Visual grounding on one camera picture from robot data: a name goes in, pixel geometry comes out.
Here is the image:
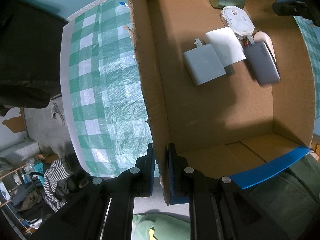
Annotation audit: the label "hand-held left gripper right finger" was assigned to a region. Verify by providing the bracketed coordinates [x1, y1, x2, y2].
[167, 143, 300, 240]

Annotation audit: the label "white plug charger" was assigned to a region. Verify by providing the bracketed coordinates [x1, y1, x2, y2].
[183, 38, 227, 87]
[204, 27, 246, 75]

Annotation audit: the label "striped cloth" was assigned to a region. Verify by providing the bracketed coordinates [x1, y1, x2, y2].
[44, 155, 83, 212]

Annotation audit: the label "dark grey power bank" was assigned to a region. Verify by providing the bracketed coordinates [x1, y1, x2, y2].
[243, 41, 281, 86]

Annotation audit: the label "green cloth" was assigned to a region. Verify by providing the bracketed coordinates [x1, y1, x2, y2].
[132, 212, 190, 240]

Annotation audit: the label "white octagonal box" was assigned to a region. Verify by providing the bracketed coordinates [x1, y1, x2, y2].
[220, 5, 255, 39]

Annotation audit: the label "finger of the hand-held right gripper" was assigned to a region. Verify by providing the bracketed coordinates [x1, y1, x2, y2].
[272, 0, 320, 27]

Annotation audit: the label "black hanging garment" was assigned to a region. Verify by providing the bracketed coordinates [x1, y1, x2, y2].
[0, 2, 69, 117]

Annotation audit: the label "green checkered tablecloth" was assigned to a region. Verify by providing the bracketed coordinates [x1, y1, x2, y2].
[69, 0, 320, 178]

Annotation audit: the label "blue-rimmed cardboard box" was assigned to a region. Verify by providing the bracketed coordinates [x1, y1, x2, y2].
[126, 0, 316, 205]

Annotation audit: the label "white slipper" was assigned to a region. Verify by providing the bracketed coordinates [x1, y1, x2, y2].
[51, 104, 66, 127]

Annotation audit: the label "person's green trousers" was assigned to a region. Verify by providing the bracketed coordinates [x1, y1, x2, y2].
[249, 152, 320, 240]

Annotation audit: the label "teal cardboard box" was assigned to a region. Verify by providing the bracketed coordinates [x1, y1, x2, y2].
[32, 160, 46, 173]

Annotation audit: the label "cluttered wooden shelf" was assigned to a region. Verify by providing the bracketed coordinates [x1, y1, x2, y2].
[0, 140, 50, 233]

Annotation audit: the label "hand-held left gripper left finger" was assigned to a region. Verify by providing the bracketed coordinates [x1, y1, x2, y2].
[29, 142, 156, 240]

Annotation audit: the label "white oval case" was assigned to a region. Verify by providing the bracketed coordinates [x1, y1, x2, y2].
[252, 31, 278, 67]

